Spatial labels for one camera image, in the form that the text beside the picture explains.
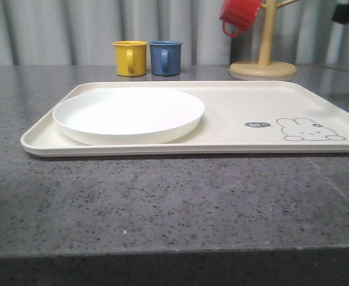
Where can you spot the white round plate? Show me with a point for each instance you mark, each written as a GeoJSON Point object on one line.
{"type": "Point", "coordinates": [118, 116]}

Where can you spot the cream rabbit print tray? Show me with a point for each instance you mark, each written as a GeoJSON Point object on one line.
{"type": "Point", "coordinates": [240, 117]}

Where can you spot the blue enamel mug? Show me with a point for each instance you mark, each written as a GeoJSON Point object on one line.
{"type": "Point", "coordinates": [165, 57]}

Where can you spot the yellow enamel mug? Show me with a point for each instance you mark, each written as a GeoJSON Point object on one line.
{"type": "Point", "coordinates": [131, 58]}

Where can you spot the wooden mug tree stand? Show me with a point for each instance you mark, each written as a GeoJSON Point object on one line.
{"type": "Point", "coordinates": [264, 66]}

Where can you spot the red enamel mug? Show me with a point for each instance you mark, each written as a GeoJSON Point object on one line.
{"type": "Point", "coordinates": [239, 13]}

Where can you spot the grey curtain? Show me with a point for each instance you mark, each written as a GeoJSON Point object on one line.
{"type": "Point", "coordinates": [82, 32]}

